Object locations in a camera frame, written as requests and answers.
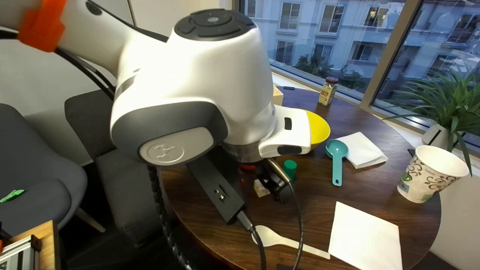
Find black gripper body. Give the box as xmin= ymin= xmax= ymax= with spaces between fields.
xmin=238 ymin=163 xmax=290 ymax=202

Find green cylinder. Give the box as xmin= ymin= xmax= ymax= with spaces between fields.
xmin=281 ymin=160 xmax=298 ymax=182

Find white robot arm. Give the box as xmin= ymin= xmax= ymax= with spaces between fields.
xmin=0 ymin=0 xmax=313 ymax=167

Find round wooden table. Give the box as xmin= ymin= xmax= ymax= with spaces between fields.
xmin=161 ymin=88 xmax=440 ymax=270

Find white plastic spoon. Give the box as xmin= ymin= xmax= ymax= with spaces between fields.
xmin=254 ymin=226 xmax=329 ymax=260

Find yellow bowl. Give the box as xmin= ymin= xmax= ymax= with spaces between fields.
xmin=305 ymin=112 xmax=331 ymax=149

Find teal measuring scoop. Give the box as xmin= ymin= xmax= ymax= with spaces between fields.
xmin=325 ymin=140 xmax=347 ymax=188

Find folded white napkin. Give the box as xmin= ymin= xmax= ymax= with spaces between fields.
xmin=340 ymin=133 xmax=388 ymax=170

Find small spice jar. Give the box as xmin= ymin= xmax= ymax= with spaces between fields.
xmin=317 ymin=77 xmax=338 ymax=107

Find white paper sheet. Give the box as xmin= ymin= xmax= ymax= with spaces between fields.
xmin=328 ymin=202 xmax=403 ymax=270

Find dark grey armchair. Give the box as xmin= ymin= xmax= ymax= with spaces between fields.
xmin=64 ymin=91 xmax=160 ymax=247

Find patterned paper cup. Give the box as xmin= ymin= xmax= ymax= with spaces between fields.
xmin=395 ymin=146 xmax=469 ymax=205

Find potted green plant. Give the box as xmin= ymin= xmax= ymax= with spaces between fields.
xmin=392 ymin=74 xmax=480 ymax=170

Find grey office chair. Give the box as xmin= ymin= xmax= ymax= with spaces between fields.
xmin=0 ymin=104 xmax=86 ymax=236

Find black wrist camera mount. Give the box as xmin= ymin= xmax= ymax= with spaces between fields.
xmin=187 ymin=157 xmax=244 ymax=224

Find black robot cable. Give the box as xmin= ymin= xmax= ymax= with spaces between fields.
xmin=0 ymin=29 xmax=305 ymax=270

